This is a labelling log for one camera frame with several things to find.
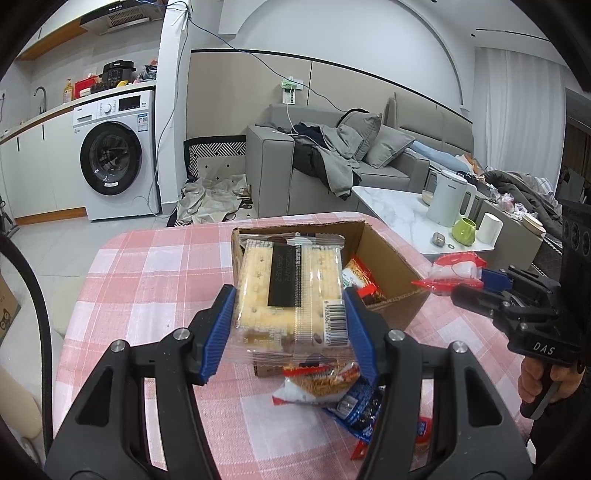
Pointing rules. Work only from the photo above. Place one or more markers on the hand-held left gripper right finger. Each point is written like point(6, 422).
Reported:
point(364, 332)

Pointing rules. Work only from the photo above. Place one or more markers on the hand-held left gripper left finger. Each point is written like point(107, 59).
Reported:
point(217, 337)

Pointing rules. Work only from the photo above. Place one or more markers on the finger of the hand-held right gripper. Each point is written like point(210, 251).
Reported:
point(494, 279)
point(480, 297)

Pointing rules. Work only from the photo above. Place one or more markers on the white red snack packet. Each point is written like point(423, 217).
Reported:
point(455, 272)

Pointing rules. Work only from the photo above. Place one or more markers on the red yellow snack packet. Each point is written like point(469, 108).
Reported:
point(362, 281)

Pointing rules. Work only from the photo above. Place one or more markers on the brown cardboard box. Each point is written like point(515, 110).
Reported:
point(392, 267)

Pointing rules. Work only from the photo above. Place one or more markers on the clear cracker packet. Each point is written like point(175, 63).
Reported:
point(286, 295)

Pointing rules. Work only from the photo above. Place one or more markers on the person's right forearm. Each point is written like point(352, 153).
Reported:
point(563, 429)

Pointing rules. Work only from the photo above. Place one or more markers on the person's right hand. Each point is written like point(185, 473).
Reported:
point(528, 383)

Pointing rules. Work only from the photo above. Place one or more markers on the white cylindrical cup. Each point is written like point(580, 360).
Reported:
point(490, 228)

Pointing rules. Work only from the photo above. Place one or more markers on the green cup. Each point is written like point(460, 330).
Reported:
point(464, 232)

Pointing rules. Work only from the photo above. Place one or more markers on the orange noodle snack packet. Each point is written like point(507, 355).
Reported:
point(314, 385)

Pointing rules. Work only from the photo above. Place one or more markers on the blue cookie packet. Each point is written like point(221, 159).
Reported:
point(358, 408)

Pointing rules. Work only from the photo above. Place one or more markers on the pink checked tablecloth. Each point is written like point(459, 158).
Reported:
point(152, 277)

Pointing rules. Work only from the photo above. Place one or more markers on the grey blanket pile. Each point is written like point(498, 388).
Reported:
point(521, 194)

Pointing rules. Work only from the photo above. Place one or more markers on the white electric kettle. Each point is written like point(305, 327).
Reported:
point(445, 198)

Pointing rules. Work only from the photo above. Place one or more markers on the white marble coffee table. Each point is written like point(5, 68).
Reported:
point(392, 212)

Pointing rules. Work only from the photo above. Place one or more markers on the light blue cloth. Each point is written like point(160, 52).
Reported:
point(436, 154)

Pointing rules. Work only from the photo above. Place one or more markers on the crumpled beige floor cloth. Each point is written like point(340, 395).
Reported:
point(207, 198)

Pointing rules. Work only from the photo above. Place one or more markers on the grey cushion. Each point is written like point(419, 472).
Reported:
point(362, 134)
point(388, 147)

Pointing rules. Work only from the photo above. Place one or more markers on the white curtain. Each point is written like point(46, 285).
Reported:
point(517, 110)

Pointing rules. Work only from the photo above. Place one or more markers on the grey sofa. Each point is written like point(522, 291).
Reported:
point(272, 175)

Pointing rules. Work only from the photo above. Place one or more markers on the dark clothes pile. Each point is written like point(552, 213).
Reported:
point(328, 161)

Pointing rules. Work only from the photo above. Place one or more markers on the black white patterned basket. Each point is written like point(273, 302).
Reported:
point(214, 150)

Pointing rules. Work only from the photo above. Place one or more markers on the white washing machine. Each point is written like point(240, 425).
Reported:
point(115, 157)

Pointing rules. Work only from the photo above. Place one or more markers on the cat print cardboard box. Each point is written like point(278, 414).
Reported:
point(8, 309)

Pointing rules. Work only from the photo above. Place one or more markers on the white kitchen base cabinet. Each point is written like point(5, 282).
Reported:
point(41, 170)

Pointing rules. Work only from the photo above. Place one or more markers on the black pressure cooker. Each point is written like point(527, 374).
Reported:
point(117, 74)

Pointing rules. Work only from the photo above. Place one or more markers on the red box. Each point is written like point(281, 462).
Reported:
point(85, 86)

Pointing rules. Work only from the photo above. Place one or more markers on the orange soap bottle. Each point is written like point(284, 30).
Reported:
point(68, 92)

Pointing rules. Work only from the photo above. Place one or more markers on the kitchen faucet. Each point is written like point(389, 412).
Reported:
point(41, 94)

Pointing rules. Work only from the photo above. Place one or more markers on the steel range hood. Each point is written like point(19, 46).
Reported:
point(120, 16)

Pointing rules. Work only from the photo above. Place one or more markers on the wall power strip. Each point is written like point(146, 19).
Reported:
point(291, 91)

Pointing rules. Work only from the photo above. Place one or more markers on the white wall cabinet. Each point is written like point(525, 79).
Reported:
point(55, 32)

